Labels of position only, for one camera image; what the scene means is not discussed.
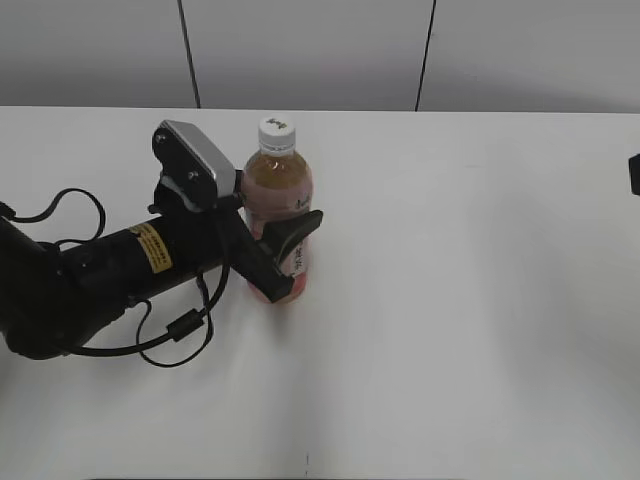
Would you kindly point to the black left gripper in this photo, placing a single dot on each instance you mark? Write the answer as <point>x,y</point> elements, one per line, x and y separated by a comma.
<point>199,242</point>

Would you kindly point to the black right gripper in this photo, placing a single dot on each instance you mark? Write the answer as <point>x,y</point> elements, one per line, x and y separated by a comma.
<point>634,174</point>

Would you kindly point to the pink peach tea bottle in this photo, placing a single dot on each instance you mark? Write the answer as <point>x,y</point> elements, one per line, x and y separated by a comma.
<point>276,186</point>

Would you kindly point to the white bottle cap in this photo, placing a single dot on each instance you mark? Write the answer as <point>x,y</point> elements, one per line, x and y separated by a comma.
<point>276,133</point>

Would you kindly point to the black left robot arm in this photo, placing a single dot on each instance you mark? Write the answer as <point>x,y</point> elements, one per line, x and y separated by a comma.
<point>56,296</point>

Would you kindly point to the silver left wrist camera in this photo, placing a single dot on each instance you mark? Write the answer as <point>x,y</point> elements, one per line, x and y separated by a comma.
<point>193,167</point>

